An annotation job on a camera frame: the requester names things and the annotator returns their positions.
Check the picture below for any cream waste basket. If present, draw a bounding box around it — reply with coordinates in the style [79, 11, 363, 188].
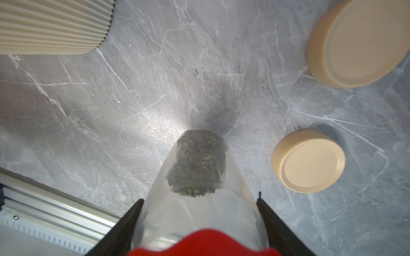
[1, 1, 115, 55]

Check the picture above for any glass jar red lid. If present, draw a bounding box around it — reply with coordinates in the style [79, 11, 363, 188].
[131, 130, 269, 251]

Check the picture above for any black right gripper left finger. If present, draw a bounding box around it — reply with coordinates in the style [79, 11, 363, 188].
[86, 199, 144, 256]

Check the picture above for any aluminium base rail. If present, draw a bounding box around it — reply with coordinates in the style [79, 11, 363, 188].
[1, 169, 120, 256]

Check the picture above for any beige jar lid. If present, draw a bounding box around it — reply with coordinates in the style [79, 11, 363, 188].
[307, 1, 410, 89]
[271, 129, 346, 193]

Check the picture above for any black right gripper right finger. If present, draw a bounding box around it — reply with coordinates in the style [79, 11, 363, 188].
[256, 192, 315, 256]

